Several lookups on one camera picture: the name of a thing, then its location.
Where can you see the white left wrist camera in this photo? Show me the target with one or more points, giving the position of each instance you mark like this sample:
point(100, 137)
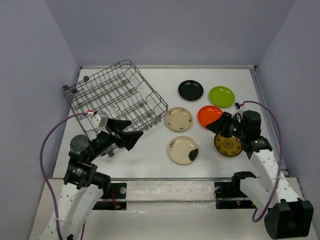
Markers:
point(100, 120)

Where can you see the cream floral plate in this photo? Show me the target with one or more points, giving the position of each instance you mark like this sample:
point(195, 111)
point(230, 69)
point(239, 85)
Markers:
point(178, 119)

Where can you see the orange plate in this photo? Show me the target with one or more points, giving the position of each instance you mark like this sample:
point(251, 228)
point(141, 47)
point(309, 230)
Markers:
point(208, 114)

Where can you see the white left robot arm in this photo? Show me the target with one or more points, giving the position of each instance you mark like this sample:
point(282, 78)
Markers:
point(83, 185)

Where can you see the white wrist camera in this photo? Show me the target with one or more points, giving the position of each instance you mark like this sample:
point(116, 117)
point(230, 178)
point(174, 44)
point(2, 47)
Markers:
point(240, 105)
point(100, 120)

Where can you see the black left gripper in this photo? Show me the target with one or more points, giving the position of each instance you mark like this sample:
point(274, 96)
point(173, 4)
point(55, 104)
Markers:
point(128, 138)

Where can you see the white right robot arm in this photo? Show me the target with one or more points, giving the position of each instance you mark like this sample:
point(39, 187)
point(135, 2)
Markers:
point(284, 213)

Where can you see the lime green plate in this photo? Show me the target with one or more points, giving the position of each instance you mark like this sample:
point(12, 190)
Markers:
point(221, 96)

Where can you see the yellow patterned dark plate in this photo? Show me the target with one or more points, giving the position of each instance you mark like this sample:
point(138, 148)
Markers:
point(229, 147)

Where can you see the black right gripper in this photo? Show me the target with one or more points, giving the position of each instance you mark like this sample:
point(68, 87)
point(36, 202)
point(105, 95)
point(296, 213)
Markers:
point(220, 125)

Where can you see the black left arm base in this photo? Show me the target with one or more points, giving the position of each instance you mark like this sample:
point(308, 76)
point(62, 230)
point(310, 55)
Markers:
point(115, 199)

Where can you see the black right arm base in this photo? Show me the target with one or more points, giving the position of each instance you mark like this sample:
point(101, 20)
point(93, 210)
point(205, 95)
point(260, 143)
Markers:
point(228, 199)

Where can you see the cream plate black patch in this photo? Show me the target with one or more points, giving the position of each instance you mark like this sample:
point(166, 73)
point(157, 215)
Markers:
point(183, 150)

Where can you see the grey wire dish rack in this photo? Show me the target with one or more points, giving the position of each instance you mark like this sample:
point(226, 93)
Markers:
point(122, 92)

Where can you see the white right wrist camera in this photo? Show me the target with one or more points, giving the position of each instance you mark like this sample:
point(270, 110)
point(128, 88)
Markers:
point(240, 105)

